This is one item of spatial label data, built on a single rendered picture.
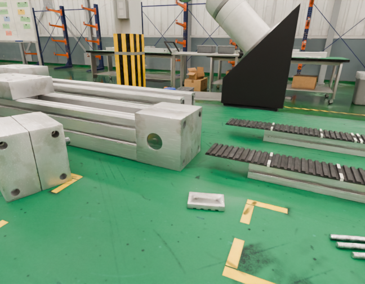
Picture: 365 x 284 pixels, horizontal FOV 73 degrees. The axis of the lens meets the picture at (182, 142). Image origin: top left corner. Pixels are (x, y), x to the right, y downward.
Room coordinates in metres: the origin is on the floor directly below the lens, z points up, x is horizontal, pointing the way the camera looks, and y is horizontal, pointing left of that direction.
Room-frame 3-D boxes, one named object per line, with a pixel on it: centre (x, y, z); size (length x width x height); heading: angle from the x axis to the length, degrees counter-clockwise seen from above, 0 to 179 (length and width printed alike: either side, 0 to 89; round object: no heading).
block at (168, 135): (0.46, 0.02, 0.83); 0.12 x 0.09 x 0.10; 156
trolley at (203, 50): (3.76, -0.28, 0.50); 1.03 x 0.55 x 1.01; 79
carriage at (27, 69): (0.90, 0.58, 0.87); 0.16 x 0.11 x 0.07; 66
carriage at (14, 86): (0.63, 0.43, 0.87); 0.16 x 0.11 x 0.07; 66
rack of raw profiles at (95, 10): (10.05, 4.70, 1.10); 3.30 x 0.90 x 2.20; 67
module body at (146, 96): (0.80, 0.35, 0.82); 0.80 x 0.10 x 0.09; 66
